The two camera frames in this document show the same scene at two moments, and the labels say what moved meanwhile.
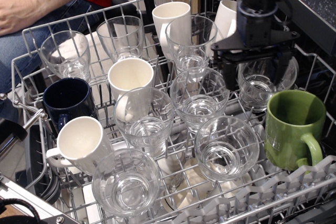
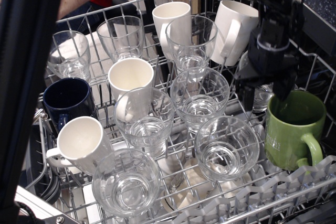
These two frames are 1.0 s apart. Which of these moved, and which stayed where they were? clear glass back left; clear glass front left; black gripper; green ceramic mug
Moved: black gripper
Stayed: clear glass back left; clear glass front left; green ceramic mug
